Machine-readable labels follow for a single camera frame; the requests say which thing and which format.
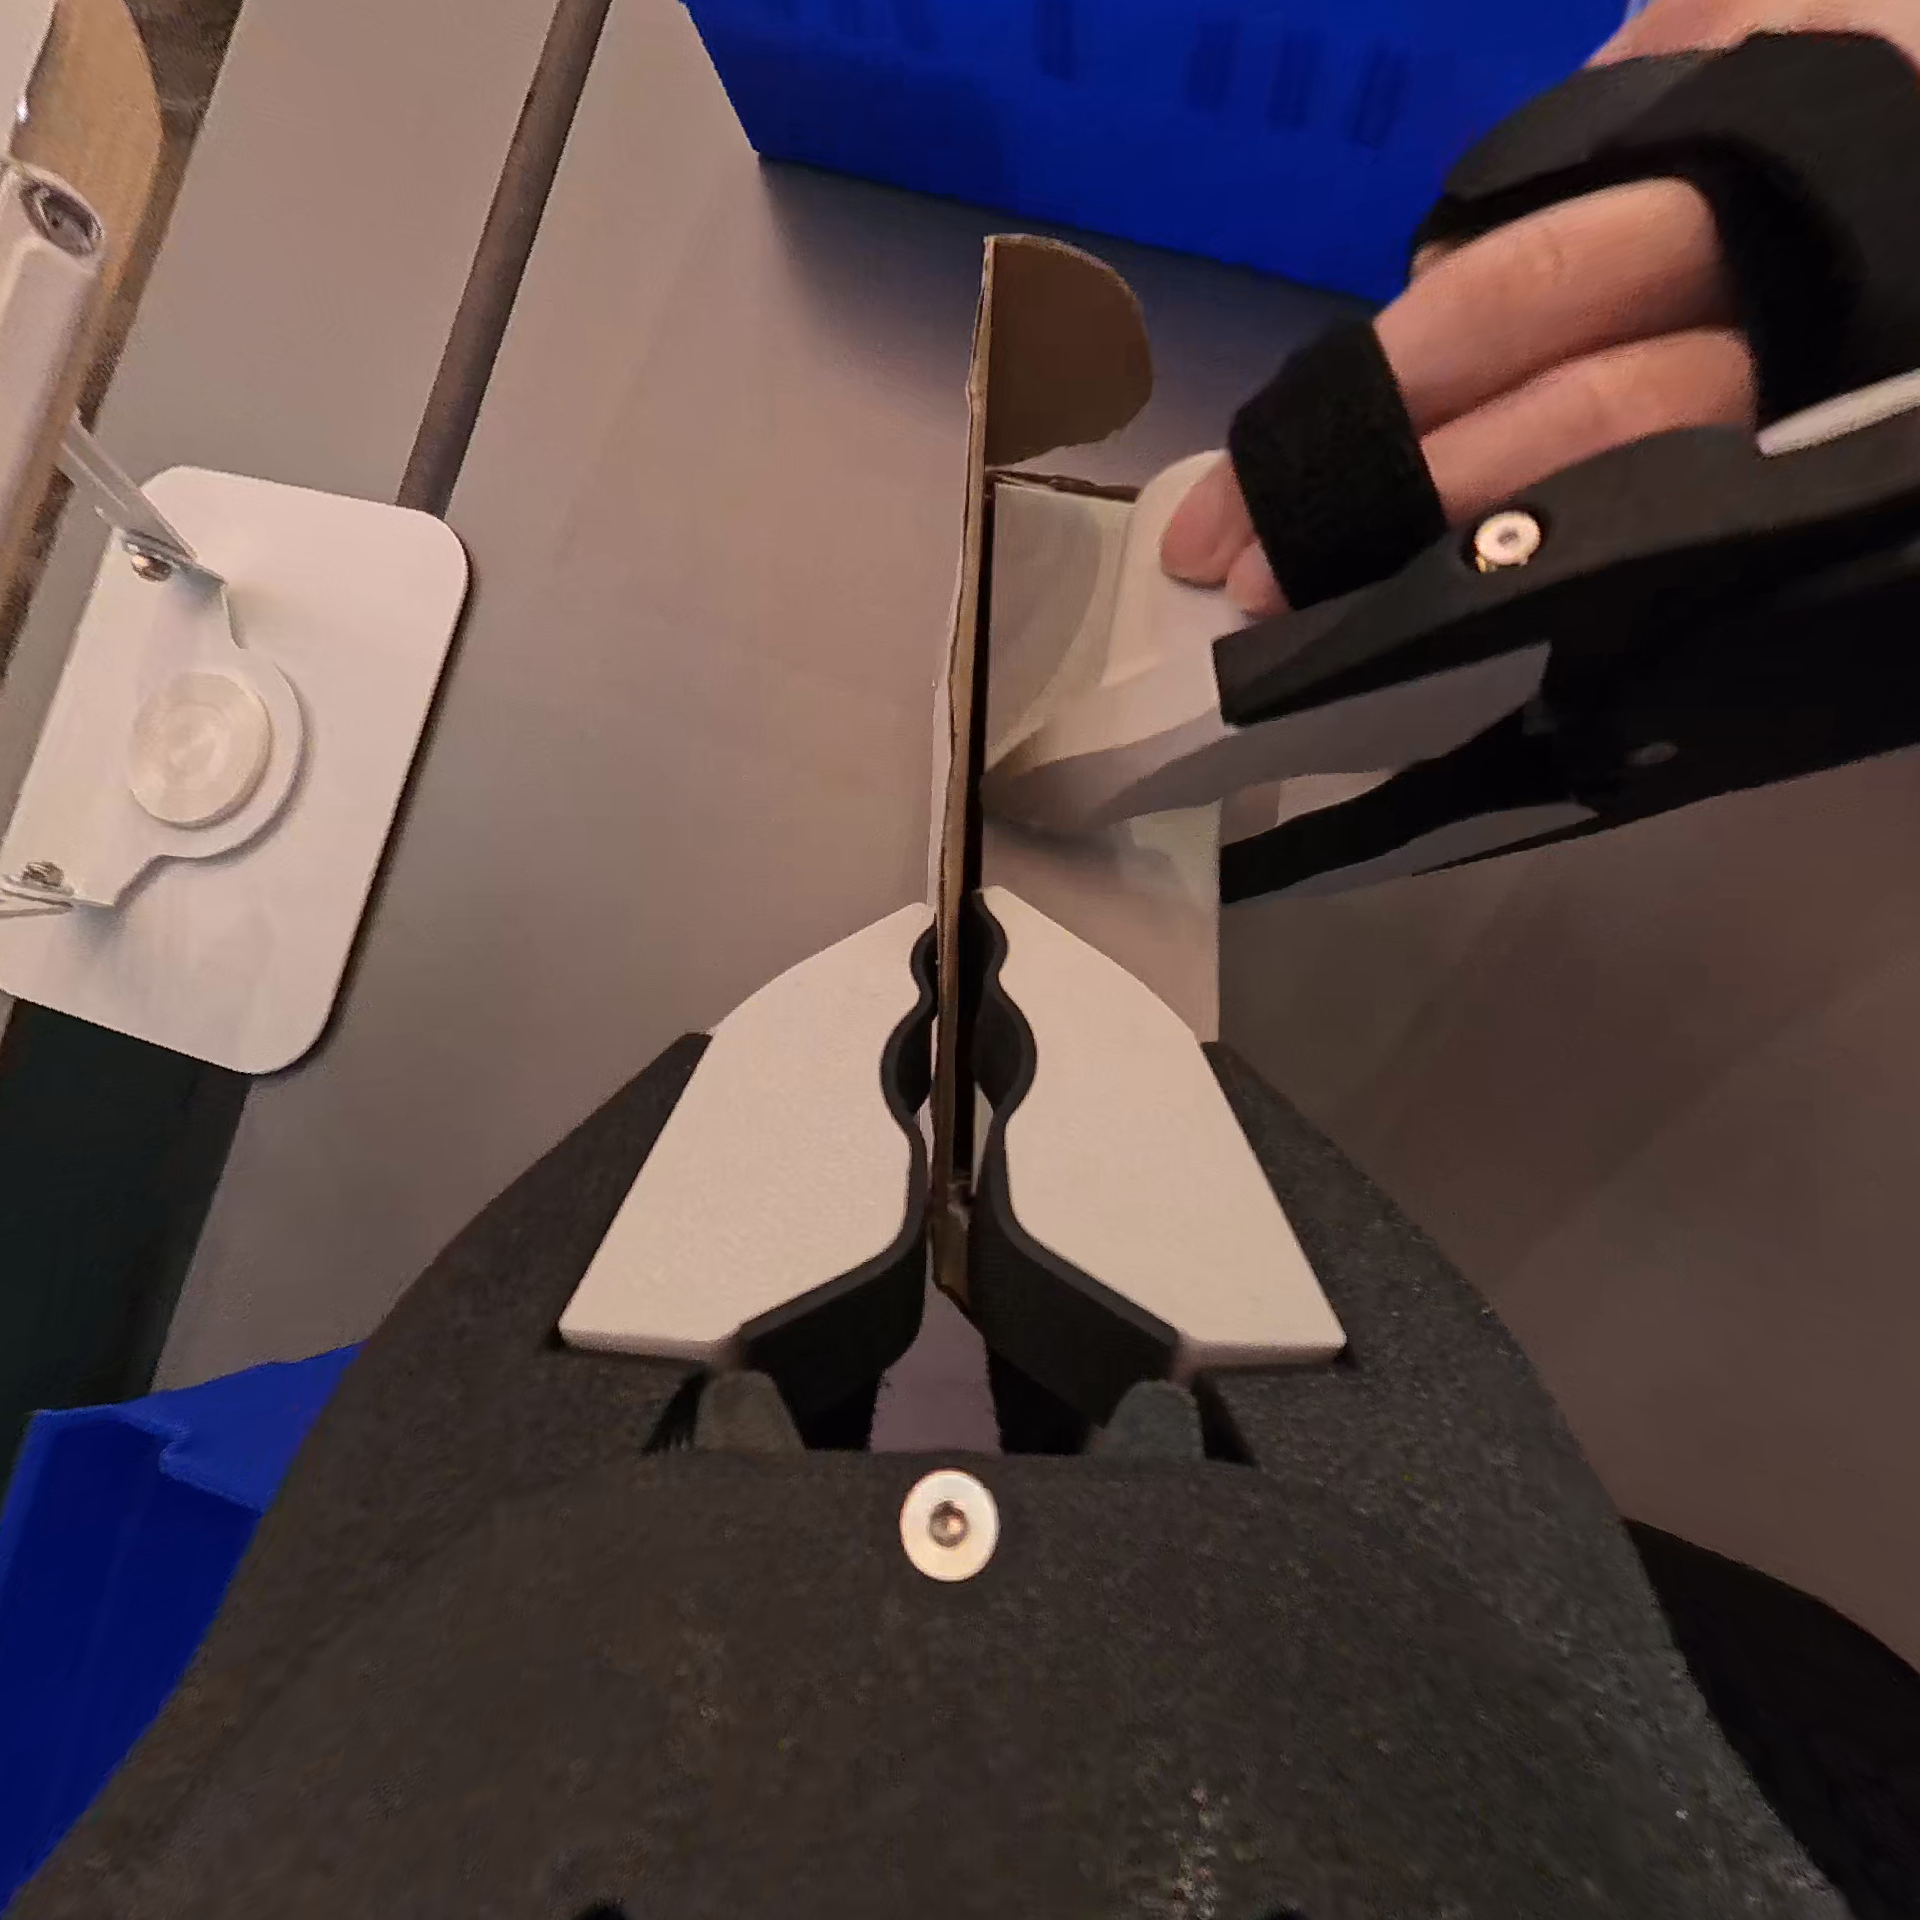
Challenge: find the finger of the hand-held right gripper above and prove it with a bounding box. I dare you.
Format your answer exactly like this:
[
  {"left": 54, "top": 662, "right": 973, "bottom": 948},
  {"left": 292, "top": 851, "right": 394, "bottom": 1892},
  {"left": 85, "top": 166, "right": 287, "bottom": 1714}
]
[
  {"left": 1020, "top": 452, "right": 1554, "bottom": 832},
  {"left": 1220, "top": 764, "right": 1600, "bottom": 900}
]

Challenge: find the brown cardboard mailer box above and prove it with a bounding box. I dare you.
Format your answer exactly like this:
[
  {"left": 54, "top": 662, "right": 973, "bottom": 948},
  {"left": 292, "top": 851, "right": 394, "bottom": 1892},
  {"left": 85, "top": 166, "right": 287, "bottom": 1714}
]
[{"left": 926, "top": 233, "right": 1224, "bottom": 1295}]

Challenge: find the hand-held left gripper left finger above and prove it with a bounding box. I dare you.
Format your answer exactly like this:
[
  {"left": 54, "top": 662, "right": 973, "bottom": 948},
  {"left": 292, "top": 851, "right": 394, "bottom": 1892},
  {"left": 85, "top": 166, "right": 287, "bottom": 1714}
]
[{"left": 558, "top": 900, "right": 940, "bottom": 1405}]

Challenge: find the person's right hand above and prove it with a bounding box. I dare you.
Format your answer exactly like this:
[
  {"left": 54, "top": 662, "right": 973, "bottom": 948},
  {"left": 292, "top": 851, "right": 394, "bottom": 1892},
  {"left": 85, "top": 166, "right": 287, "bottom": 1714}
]
[{"left": 1161, "top": 0, "right": 1920, "bottom": 616}]

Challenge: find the blue plastic bin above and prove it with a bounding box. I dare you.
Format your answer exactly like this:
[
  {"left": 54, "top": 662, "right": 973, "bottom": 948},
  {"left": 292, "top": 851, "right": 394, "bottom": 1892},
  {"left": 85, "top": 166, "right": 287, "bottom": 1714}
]
[
  {"left": 0, "top": 1339, "right": 367, "bottom": 1908},
  {"left": 683, "top": 0, "right": 1636, "bottom": 302}
]

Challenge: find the white document stand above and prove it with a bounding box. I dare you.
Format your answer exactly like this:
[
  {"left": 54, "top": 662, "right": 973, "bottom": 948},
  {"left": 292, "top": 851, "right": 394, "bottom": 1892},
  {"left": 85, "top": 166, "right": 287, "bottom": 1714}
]
[{"left": 0, "top": 149, "right": 471, "bottom": 1079}]

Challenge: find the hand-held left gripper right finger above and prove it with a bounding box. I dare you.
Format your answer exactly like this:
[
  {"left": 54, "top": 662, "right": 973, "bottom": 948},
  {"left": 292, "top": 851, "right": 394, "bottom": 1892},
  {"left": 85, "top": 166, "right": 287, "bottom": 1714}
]
[{"left": 968, "top": 884, "right": 1347, "bottom": 1420}]

